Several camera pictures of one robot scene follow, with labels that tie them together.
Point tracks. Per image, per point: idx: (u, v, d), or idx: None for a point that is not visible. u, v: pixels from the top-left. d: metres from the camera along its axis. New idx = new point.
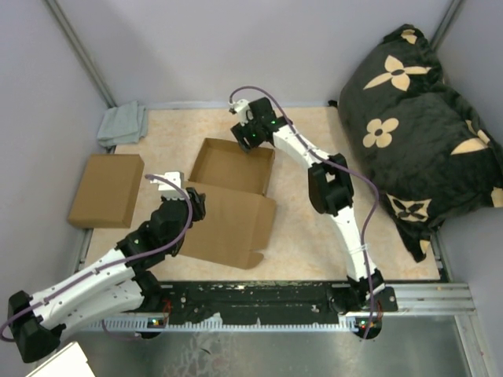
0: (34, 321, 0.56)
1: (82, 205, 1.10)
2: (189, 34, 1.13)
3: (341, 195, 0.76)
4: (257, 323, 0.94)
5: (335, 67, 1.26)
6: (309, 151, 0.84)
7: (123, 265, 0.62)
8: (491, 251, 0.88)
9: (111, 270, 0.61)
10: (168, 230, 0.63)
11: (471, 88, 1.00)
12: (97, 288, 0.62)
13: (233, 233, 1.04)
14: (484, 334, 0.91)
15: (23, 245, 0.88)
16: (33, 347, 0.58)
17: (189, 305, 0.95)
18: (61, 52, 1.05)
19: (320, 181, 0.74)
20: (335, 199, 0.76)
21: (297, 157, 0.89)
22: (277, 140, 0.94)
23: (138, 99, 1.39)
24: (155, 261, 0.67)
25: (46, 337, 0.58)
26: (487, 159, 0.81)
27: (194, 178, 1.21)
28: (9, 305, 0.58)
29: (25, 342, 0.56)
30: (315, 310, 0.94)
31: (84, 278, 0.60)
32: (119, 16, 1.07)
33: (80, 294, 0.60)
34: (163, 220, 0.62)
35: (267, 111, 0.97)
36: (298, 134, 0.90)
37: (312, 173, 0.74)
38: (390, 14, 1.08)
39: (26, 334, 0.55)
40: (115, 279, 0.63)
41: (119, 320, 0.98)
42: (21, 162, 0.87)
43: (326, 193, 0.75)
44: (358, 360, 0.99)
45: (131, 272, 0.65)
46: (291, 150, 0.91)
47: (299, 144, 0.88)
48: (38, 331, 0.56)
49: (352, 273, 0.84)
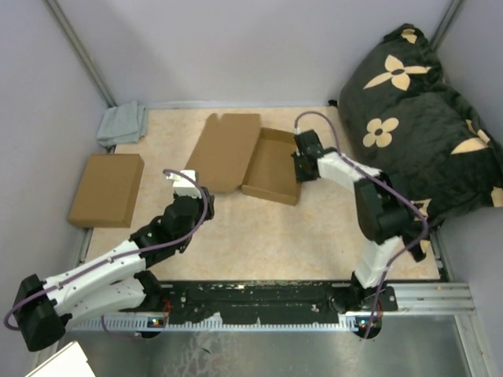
0: (48, 304, 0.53)
1: (82, 205, 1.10)
2: (189, 34, 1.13)
3: (400, 218, 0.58)
4: (257, 323, 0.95)
5: (335, 67, 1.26)
6: (356, 168, 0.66)
7: (136, 255, 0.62)
8: (492, 251, 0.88)
9: (126, 260, 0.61)
10: (181, 225, 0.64)
11: (471, 88, 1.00)
12: (109, 278, 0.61)
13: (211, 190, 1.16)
14: (484, 334, 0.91)
15: (23, 245, 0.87)
16: (41, 334, 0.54)
17: (189, 305, 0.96)
18: (61, 51, 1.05)
19: (368, 197, 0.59)
20: (393, 223, 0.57)
21: (346, 182, 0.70)
22: (321, 167, 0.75)
23: (137, 99, 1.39)
24: (166, 254, 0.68)
25: (56, 323, 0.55)
26: (487, 159, 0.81)
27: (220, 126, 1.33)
28: (20, 289, 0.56)
29: (34, 326, 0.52)
30: (315, 309, 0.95)
31: (98, 266, 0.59)
32: (119, 16, 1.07)
33: (95, 282, 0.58)
34: (178, 214, 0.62)
35: (313, 144, 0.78)
36: (344, 157, 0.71)
37: (358, 188, 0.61)
38: (391, 13, 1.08)
39: (38, 317, 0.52)
40: (127, 270, 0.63)
41: (119, 320, 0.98)
42: (21, 162, 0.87)
43: (380, 215, 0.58)
44: (358, 360, 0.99)
45: (143, 265, 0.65)
46: (337, 175, 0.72)
47: (343, 165, 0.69)
48: (52, 314, 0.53)
49: (360, 277, 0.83)
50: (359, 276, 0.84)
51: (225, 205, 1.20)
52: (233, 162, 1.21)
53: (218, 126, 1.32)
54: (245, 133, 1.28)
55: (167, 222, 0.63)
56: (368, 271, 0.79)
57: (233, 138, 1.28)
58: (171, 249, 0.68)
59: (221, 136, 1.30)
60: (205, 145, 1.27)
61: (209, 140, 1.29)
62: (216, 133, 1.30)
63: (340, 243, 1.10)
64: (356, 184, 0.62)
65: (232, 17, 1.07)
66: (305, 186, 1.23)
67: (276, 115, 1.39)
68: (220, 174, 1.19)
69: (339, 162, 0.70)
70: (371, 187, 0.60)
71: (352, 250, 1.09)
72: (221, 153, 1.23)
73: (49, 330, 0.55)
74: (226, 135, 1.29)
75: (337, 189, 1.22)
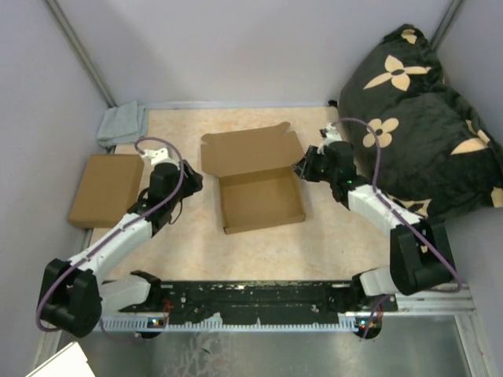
0: (85, 274, 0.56)
1: (82, 206, 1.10)
2: (189, 34, 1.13)
3: (437, 273, 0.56)
4: (258, 324, 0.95)
5: (335, 68, 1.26)
6: (393, 210, 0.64)
7: (143, 220, 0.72)
8: (492, 251, 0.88)
9: (135, 225, 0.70)
10: (168, 187, 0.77)
11: (471, 87, 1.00)
12: (125, 246, 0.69)
13: (218, 164, 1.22)
14: (485, 334, 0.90)
15: (24, 245, 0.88)
16: (84, 309, 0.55)
17: (189, 305, 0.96)
18: (61, 53, 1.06)
19: (408, 248, 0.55)
20: (428, 280, 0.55)
21: (380, 222, 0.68)
22: (353, 201, 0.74)
23: (138, 99, 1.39)
24: (163, 218, 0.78)
25: (95, 292, 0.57)
26: (488, 159, 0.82)
27: (268, 140, 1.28)
28: (45, 274, 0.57)
29: (79, 298, 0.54)
30: (315, 310, 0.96)
31: (115, 235, 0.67)
32: (119, 16, 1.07)
33: (114, 250, 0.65)
34: (163, 177, 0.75)
35: (349, 167, 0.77)
36: (380, 194, 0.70)
37: (397, 237, 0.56)
38: (390, 14, 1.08)
39: (79, 285, 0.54)
40: (138, 236, 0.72)
41: (119, 320, 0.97)
42: (21, 162, 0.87)
43: (414, 266, 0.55)
44: (357, 360, 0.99)
45: (151, 231, 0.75)
46: (371, 214, 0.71)
47: (379, 203, 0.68)
48: (93, 280, 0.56)
49: (365, 282, 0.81)
50: (363, 282, 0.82)
51: (226, 205, 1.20)
52: (246, 160, 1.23)
53: (266, 138, 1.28)
54: (266, 157, 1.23)
55: (154, 189, 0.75)
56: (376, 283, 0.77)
57: (252, 155, 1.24)
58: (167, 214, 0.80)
59: (245, 144, 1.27)
60: (224, 140, 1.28)
61: (231, 140, 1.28)
62: (244, 140, 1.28)
63: (340, 243, 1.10)
64: (395, 231, 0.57)
65: (231, 18, 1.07)
66: (304, 186, 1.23)
67: (276, 115, 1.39)
68: (218, 166, 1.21)
69: (373, 199, 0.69)
70: (411, 236, 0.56)
71: (352, 250, 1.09)
72: (247, 155, 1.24)
73: (90, 306, 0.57)
74: (252, 144, 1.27)
75: None
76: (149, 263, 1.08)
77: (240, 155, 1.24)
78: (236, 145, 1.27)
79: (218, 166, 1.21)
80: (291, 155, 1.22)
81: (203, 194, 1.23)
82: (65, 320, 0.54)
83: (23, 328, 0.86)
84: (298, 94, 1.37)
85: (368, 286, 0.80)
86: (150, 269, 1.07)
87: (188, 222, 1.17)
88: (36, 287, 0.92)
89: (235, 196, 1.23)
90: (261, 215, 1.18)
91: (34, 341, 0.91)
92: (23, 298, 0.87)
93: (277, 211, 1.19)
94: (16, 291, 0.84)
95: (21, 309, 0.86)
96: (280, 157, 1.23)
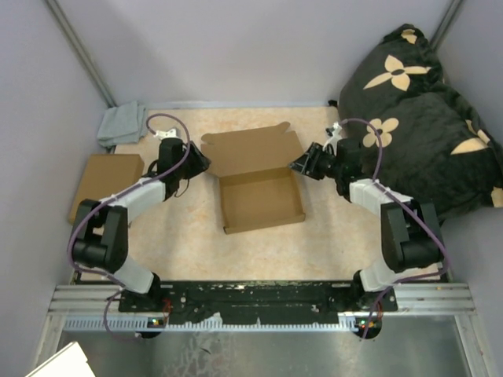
0: (117, 208, 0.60)
1: (82, 206, 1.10)
2: (189, 34, 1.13)
3: (427, 249, 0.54)
4: (258, 323, 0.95)
5: (335, 67, 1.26)
6: (386, 192, 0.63)
7: (158, 181, 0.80)
8: (492, 250, 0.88)
9: (152, 184, 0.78)
10: (176, 155, 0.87)
11: (471, 87, 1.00)
12: (144, 199, 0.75)
13: (218, 162, 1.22)
14: (485, 334, 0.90)
15: (24, 245, 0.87)
16: (117, 241, 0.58)
17: (189, 305, 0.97)
18: (62, 53, 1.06)
19: (395, 220, 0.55)
20: (416, 255, 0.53)
21: (374, 206, 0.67)
22: (354, 193, 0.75)
23: (138, 99, 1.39)
24: (172, 184, 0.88)
25: (125, 228, 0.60)
26: (487, 158, 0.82)
27: (268, 140, 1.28)
28: (78, 210, 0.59)
29: (114, 228, 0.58)
30: (315, 310, 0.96)
31: (136, 188, 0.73)
32: (119, 16, 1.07)
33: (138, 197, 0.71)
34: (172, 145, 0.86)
35: (354, 163, 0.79)
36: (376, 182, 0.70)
37: (384, 210, 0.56)
38: (390, 14, 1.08)
39: (115, 217, 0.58)
40: (154, 194, 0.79)
41: (119, 320, 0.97)
42: (21, 163, 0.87)
43: (402, 240, 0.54)
44: (357, 360, 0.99)
45: (163, 193, 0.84)
46: (368, 201, 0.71)
47: (373, 189, 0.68)
48: (124, 213, 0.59)
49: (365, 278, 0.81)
50: (362, 277, 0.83)
51: (226, 205, 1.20)
52: (247, 159, 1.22)
53: (266, 137, 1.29)
54: (266, 157, 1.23)
55: (164, 158, 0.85)
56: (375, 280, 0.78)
57: (253, 155, 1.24)
58: (174, 182, 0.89)
59: (246, 144, 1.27)
60: (225, 140, 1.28)
61: (232, 140, 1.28)
62: (245, 140, 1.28)
63: (340, 243, 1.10)
64: (383, 206, 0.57)
65: (232, 17, 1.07)
66: (304, 186, 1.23)
67: (276, 115, 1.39)
68: (218, 165, 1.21)
69: (370, 186, 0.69)
70: (399, 210, 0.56)
71: (352, 250, 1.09)
72: (247, 154, 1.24)
73: (120, 240, 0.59)
74: (253, 144, 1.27)
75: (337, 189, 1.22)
76: (149, 263, 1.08)
77: (240, 155, 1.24)
78: (236, 145, 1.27)
79: (218, 166, 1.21)
80: (291, 155, 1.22)
81: (203, 194, 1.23)
82: (97, 252, 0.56)
83: (23, 329, 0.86)
84: (299, 94, 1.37)
85: (368, 281, 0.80)
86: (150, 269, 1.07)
87: (188, 222, 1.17)
88: (36, 287, 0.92)
89: (235, 196, 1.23)
90: (261, 215, 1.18)
91: (34, 341, 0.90)
92: (23, 298, 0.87)
93: (277, 211, 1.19)
94: (16, 290, 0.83)
95: (21, 309, 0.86)
96: (281, 157, 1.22)
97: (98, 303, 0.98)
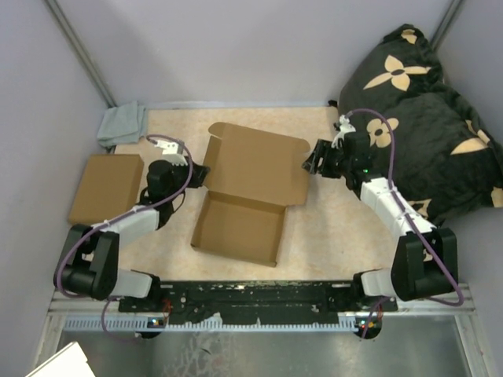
0: (109, 235, 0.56)
1: (82, 206, 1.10)
2: (189, 35, 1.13)
3: (436, 284, 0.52)
4: (258, 323, 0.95)
5: (334, 68, 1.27)
6: (406, 214, 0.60)
7: (152, 209, 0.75)
8: (492, 250, 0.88)
9: (145, 213, 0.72)
10: (166, 184, 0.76)
11: (472, 88, 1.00)
12: (137, 227, 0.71)
13: (220, 171, 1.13)
14: (485, 334, 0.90)
15: (24, 245, 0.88)
16: (107, 269, 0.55)
17: (189, 305, 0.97)
18: (61, 53, 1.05)
19: (413, 258, 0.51)
20: (427, 289, 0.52)
21: (389, 221, 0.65)
22: (365, 192, 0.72)
23: (137, 99, 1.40)
24: (167, 211, 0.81)
25: (117, 254, 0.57)
26: (487, 159, 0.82)
27: (272, 160, 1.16)
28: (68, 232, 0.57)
29: (104, 255, 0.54)
30: (315, 310, 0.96)
31: (129, 214, 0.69)
32: (119, 16, 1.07)
33: (131, 225, 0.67)
34: (160, 175, 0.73)
35: (364, 155, 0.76)
36: (395, 192, 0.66)
37: (404, 245, 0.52)
38: (390, 15, 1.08)
39: (105, 244, 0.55)
40: (146, 223, 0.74)
41: (119, 320, 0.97)
42: (21, 164, 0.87)
43: (416, 276, 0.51)
44: (357, 360, 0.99)
45: (157, 222, 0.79)
46: (381, 210, 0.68)
47: (393, 204, 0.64)
48: (115, 242, 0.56)
49: (365, 280, 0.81)
50: (363, 281, 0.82)
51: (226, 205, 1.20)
52: (247, 174, 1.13)
53: (272, 156, 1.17)
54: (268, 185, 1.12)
55: (154, 188, 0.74)
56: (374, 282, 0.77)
57: (252, 172, 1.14)
58: (167, 210, 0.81)
59: (254, 161, 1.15)
60: (232, 148, 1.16)
61: (240, 148, 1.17)
62: (254, 155, 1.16)
63: (340, 243, 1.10)
64: (403, 238, 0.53)
65: (231, 18, 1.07)
66: None
67: (276, 115, 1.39)
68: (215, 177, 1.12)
69: (388, 196, 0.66)
70: (420, 246, 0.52)
71: (352, 250, 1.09)
72: (249, 169, 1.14)
73: (111, 266, 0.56)
74: (261, 163, 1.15)
75: (337, 189, 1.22)
76: (148, 263, 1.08)
77: (243, 170, 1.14)
78: (239, 155, 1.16)
79: (215, 171, 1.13)
80: (292, 193, 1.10)
81: (203, 194, 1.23)
82: (85, 280, 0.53)
83: (23, 329, 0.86)
84: (298, 94, 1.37)
85: (368, 285, 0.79)
86: (149, 269, 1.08)
87: (188, 222, 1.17)
88: (37, 288, 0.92)
89: (220, 214, 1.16)
90: (236, 242, 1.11)
91: (34, 342, 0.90)
92: (24, 298, 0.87)
93: (251, 246, 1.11)
94: (16, 291, 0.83)
95: (21, 310, 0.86)
96: (280, 190, 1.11)
97: (97, 304, 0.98)
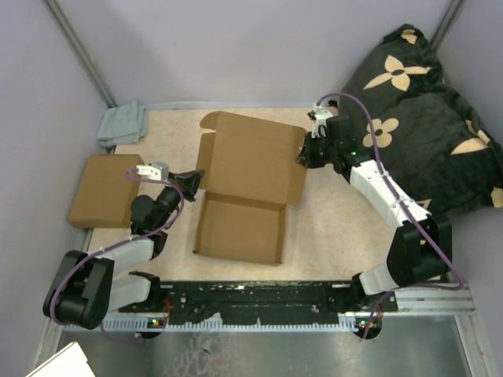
0: (101, 261, 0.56)
1: (82, 205, 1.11)
2: (189, 34, 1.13)
3: (431, 269, 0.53)
4: (258, 323, 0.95)
5: (334, 68, 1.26)
6: (401, 202, 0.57)
7: (148, 239, 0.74)
8: (492, 251, 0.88)
9: (141, 241, 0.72)
10: (152, 218, 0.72)
11: (471, 89, 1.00)
12: (131, 255, 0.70)
13: (216, 170, 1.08)
14: (484, 334, 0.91)
15: (24, 246, 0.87)
16: (99, 297, 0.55)
17: (189, 305, 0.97)
18: (61, 53, 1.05)
19: (410, 247, 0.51)
20: (425, 274, 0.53)
21: (384, 210, 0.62)
22: (354, 177, 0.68)
23: (138, 99, 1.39)
24: (161, 238, 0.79)
25: (111, 280, 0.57)
26: (488, 159, 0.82)
27: (270, 155, 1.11)
28: (63, 261, 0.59)
29: (97, 282, 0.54)
30: (315, 309, 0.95)
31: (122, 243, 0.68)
32: (118, 16, 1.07)
33: (126, 253, 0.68)
34: (144, 216, 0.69)
35: (349, 138, 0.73)
36: (387, 177, 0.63)
37: (402, 236, 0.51)
38: (390, 15, 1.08)
39: (97, 271, 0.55)
40: (142, 251, 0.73)
41: (119, 320, 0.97)
42: (21, 164, 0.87)
43: (414, 265, 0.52)
44: (357, 360, 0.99)
45: (151, 253, 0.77)
46: (373, 196, 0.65)
47: (385, 192, 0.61)
48: (108, 269, 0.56)
49: (365, 281, 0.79)
50: (363, 281, 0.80)
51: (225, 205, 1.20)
52: (244, 173, 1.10)
53: (269, 151, 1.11)
54: (266, 188, 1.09)
55: (140, 224, 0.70)
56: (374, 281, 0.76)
57: (250, 170, 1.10)
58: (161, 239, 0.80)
59: (249, 162, 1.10)
60: (227, 148, 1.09)
61: (236, 148, 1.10)
62: (250, 155, 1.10)
63: (340, 243, 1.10)
64: (400, 229, 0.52)
65: (231, 19, 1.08)
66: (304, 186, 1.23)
67: (277, 115, 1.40)
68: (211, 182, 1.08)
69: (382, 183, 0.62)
70: (417, 236, 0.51)
71: (352, 250, 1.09)
72: (246, 166, 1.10)
73: (104, 294, 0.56)
74: (257, 164, 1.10)
75: (337, 188, 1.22)
76: (148, 263, 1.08)
77: (239, 172, 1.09)
78: (236, 151, 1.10)
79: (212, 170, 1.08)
80: (290, 191, 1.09)
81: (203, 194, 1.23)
82: (77, 307, 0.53)
83: (22, 330, 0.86)
84: (299, 93, 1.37)
85: (368, 286, 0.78)
86: (149, 269, 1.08)
87: (188, 223, 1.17)
88: (36, 288, 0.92)
89: (218, 214, 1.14)
90: (234, 242, 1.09)
91: (33, 341, 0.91)
92: (24, 299, 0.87)
93: (252, 246, 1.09)
94: (16, 290, 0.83)
95: (20, 310, 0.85)
96: (279, 190, 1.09)
97: None
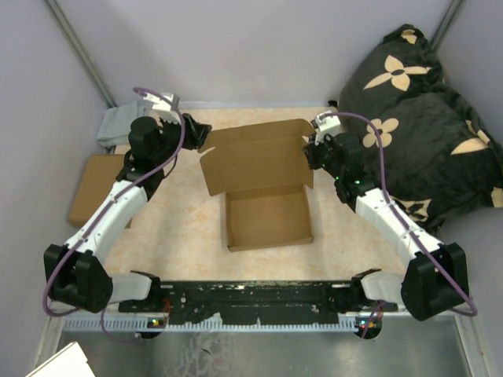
0: (86, 256, 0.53)
1: (82, 206, 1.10)
2: (189, 34, 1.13)
3: (449, 299, 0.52)
4: (258, 323, 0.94)
5: (334, 68, 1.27)
6: (411, 232, 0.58)
7: (134, 187, 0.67)
8: (492, 251, 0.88)
9: (129, 195, 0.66)
10: (151, 144, 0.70)
11: (471, 89, 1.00)
12: (120, 219, 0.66)
13: (227, 176, 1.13)
14: (485, 334, 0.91)
15: (23, 246, 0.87)
16: (94, 287, 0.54)
17: (189, 305, 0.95)
18: (60, 53, 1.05)
19: (426, 280, 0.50)
20: (442, 306, 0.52)
21: (393, 238, 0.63)
22: (361, 206, 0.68)
23: (138, 99, 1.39)
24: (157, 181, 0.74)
25: (100, 269, 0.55)
26: (488, 159, 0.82)
27: (275, 156, 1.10)
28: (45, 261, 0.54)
29: (85, 277, 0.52)
30: (315, 310, 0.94)
31: (107, 208, 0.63)
32: (119, 16, 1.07)
33: (114, 221, 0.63)
34: (143, 136, 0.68)
35: (357, 166, 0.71)
36: (394, 206, 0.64)
37: (416, 270, 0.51)
38: (390, 15, 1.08)
39: (80, 269, 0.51)
40: (134, 203, 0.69)
41: (119, 320, 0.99)
42: (21, 164, 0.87)
43: (429, 296, 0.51)
44: (357, 360, 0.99)
45: (145, 195, 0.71)
46: (382, 226, 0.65)
47: (394, 221, 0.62)
48: (93, 262, 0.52)
49: (365, 286, 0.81)
50: (364, 286, 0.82)
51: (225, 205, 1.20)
52: (256, 172, 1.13)
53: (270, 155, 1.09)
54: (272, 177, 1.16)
55: (139, 149, 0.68)
56: (376, 287, 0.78)
57: (259, 169, 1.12)
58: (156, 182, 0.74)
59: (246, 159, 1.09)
60: (231, 155, 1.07)
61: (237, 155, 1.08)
62: (253, 158, 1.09)
63: (339, 243, 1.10)
64: (414, 263, 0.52)
65: (231, 19, 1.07)
66: None
67: (277, 115, 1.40)
68: (218, 184, 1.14)
69: (390, 214, 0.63)
70: (431, 268, 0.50)
71: (352, 250, 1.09)
72: (254, 166, 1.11)
73: (100, 280, 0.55)
74: (255, 161, 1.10)
75: None
76: (148, 263, 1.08)
77: (249, 173, 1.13)
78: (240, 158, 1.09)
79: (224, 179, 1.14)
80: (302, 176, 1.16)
81: (203, 194, 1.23)
82: (77, 298, 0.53)
83: (21, 330, 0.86)
84: (299, 93, 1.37)
85: (370, 290, 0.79)
86: (149, 269, 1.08)
87: (188, 223, 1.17)
88: (36, 288, 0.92)
89: (242, 209, 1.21)
90: (264, 231, 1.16)
91: (33, 340, 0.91)
92: (23, 298, 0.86)
93: (284, 231, 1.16)
94: (15, 290, 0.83)
95: (20, 310, 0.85)
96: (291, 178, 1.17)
97: None
